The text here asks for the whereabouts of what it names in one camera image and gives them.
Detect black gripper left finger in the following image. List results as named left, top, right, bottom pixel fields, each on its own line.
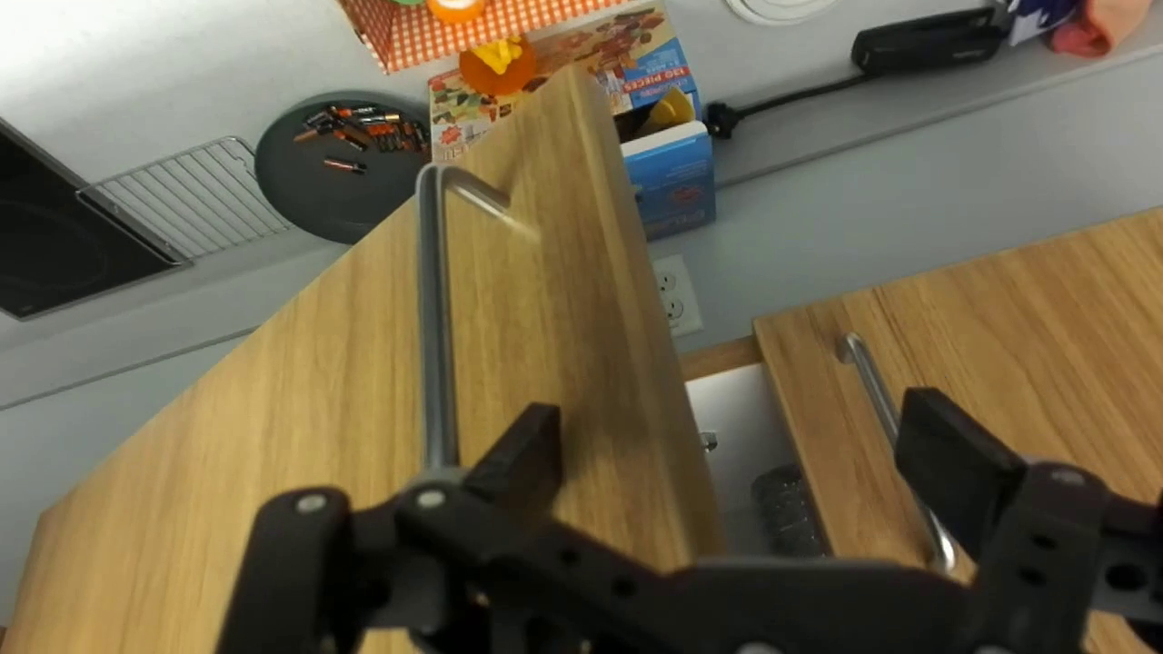
left=214, top=400, right=566, bottom=654

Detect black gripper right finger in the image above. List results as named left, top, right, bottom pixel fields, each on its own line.
left=892, top=384, right=1109, bottom=654

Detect round grey plate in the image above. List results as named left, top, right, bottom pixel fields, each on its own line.
left=252, top=87, right=440, bottom=248

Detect colourful play food box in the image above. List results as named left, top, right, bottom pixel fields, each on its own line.
left=421, top=4, right=724, bottom=243

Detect small red brown pieces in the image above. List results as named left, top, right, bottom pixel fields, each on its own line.
left=286, top=100, right=421, bottom=182

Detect red orange toy food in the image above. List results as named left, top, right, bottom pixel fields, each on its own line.
left=454, top=32, right=546, bottom=102

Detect grey ribbed drying mat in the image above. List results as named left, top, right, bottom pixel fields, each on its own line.
left=78, top=130, right=295, bottom=265

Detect dark blue cloth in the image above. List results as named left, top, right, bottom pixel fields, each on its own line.
left=1005, top=0, right=1082, bottom=56

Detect round orange toy fruit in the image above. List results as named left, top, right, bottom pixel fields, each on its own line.
left=421, top=0, right=496, bottom=28

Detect orange pink cloth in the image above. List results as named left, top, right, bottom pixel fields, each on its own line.
left=1045, top=0, right=1157, bottom=62

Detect white plate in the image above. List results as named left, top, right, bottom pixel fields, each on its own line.
left=721, top=0, right=844, bottom=32

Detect steel bar door handle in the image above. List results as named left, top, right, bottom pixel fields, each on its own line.
left=412, top=159, right=546, bottom=481
left=835, top=332, right=974, bottom=575

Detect white wall outlet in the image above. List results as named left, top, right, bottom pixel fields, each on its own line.
left=646, top=251, right=709, bottom=343

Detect black corded device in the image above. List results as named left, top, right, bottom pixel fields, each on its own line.
left=701, top=4, right=1016, bottom=145

